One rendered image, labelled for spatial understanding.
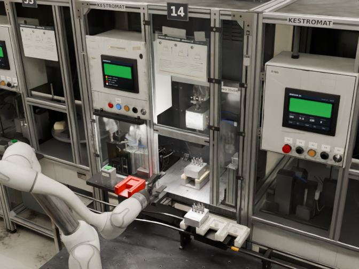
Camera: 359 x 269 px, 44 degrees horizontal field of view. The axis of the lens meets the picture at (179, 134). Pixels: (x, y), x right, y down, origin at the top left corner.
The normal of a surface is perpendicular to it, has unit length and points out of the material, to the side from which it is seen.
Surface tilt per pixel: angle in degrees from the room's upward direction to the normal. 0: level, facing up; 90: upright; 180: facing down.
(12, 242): 0
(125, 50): 90
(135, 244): 0
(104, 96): 90
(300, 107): 90
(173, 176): 0
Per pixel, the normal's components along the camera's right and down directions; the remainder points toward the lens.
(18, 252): -0.02, -0.91
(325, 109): -0.50, 0.37
